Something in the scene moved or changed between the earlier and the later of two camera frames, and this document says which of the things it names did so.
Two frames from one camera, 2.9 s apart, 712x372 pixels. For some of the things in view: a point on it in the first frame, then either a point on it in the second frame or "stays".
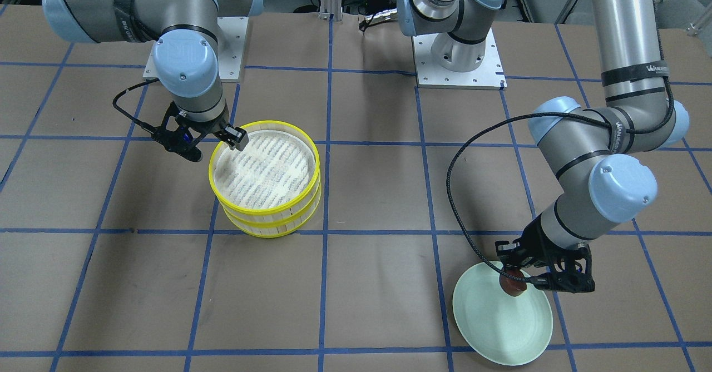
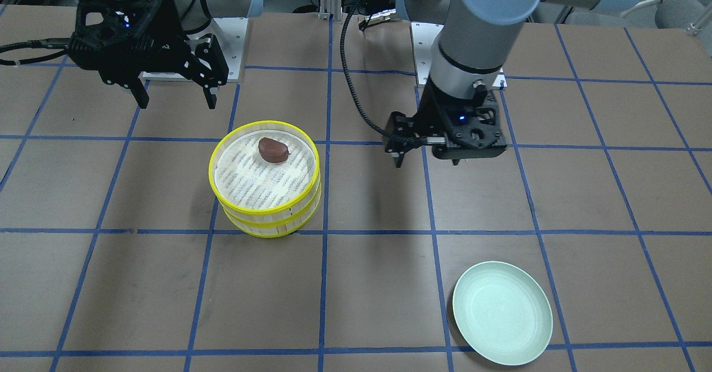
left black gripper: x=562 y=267 -> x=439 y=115
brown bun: x=512 y=286 -> x=273 y=151
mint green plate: x=509 y=330 stays
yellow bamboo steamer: x=273 y=224 stays
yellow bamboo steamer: x=277 y=170 stays
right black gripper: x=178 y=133 -> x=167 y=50
